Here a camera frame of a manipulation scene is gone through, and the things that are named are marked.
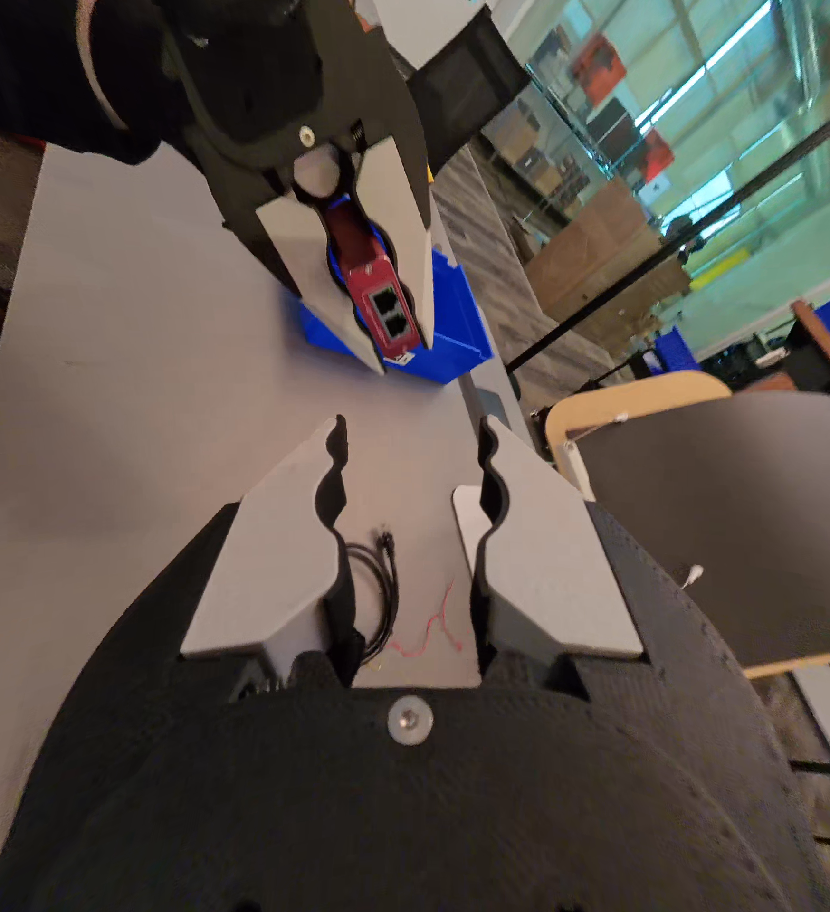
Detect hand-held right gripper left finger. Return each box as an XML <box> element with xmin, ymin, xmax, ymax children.
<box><xmin>180</xmin><ymin>415</ymin><xmax>356</xmax><ymax>686</ymax></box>

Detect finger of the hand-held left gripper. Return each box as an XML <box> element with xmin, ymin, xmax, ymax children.
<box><xmin>353</xmin><ymin>135</ymin><xmax>435</xmax><ymax>352</ymax></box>
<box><xmin>254</xmin><ymin>192</ymin><xmax>389</xmax><ymax>376</ymax></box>

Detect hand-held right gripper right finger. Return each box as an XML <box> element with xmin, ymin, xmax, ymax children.
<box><xmin>472</xmin><ymin>415</ymin><xmax>645</xmax><ymax>668</ymax></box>

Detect red ethernet coupler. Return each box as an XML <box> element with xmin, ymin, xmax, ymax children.
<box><xmin>325</xmin><ymin>199</ymin><xmax>419</xmax><ymax>366</ymax></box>

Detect black ethernet cable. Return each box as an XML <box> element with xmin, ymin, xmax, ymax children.
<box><xmin>345</xmin><ymin>527</ymin><xmax>401</xmax><ymax>668</ymax></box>

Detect blue plastic bin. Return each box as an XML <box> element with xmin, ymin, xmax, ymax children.
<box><xmin>297</xmin><ymin>246</ymin><xmax>494</xmax><ymax>386</ymax></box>

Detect person's left hand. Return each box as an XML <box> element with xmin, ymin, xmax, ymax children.
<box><xmin>0</xmin><ymin>0</ymin><xmax>196</xmax><ymax>167</ymax></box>

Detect white plastic bar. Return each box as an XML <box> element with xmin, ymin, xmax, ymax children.
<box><xmin>561</xmin><ymin>438</ymin><xmax>597</xmax><ymax>501</ymax></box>

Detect red twist tie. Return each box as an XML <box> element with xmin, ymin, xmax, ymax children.
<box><xmin>385</xmin><ymin>579</ymin><xmax>467</xmax><ymax>658</ymax></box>

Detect black office chair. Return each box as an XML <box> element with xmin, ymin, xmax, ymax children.
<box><xmin>406</xmin><ymin>7</ymin><xmax>531</xmax><ymax>173</ymax></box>

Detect dark table with wooden edge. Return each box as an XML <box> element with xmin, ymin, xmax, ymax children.
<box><xmin>544</xmin><ymin>370</ymin><xmax>830</xmax><ymax>679</ymax></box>

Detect brown cardboard panel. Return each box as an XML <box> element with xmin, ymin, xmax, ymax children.
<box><xmin>525</xmin><ymin>177</ymin><xmax>694</xmax><ymax>352</ymax></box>

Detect red-backed screen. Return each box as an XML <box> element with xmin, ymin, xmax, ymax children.
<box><xmin>638</xmin><ymin>130</ymin><xmax>676</xmax><ymax>184</ymax></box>
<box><xmin>572</xmin><ymin>34</ymin><xmax>627</xmax><ymax>95</ymax></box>

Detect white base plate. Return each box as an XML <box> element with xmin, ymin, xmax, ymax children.
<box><xmin>452</xmin><ymin>484</ymin><xmax>493</xmax><ymax>574</ymax></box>

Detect wooden desk with black frame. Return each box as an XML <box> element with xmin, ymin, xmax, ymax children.
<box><xmin>785</xmin><ymin>299</ymin><xmax>830</xmax><ymax>436</ymax></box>

